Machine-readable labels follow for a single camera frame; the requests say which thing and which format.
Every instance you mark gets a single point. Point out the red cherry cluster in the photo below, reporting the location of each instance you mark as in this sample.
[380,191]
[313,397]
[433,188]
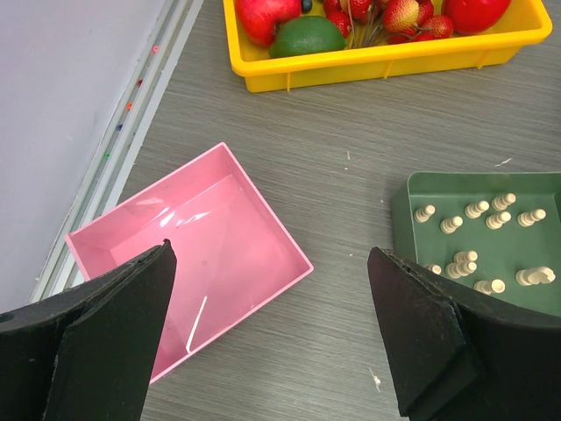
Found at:
[369,23]

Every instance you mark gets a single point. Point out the red apple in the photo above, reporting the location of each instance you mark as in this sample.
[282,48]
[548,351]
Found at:
[474,16]

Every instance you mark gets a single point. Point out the pink plastic box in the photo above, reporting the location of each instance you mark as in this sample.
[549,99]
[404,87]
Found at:
[233,254]

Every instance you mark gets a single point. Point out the green lime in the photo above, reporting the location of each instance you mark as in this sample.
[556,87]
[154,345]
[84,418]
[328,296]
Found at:
[306,35]

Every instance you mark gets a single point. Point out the red peach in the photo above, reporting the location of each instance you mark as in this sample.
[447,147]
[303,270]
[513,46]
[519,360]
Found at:
[260,18]

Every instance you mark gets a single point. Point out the dark blue grape bunch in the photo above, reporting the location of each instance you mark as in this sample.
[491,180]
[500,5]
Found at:
[306,6]

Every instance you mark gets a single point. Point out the green plastic tray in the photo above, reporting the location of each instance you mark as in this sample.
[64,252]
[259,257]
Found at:
[430,227]

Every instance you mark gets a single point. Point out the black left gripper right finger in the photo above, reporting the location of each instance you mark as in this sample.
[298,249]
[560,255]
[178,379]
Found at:
[457,354]

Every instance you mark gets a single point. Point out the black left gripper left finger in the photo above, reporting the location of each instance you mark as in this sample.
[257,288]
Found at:
[88,353]

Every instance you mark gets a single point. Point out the yellow plastic fruit bin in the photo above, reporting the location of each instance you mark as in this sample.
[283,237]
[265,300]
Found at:
[524,23]

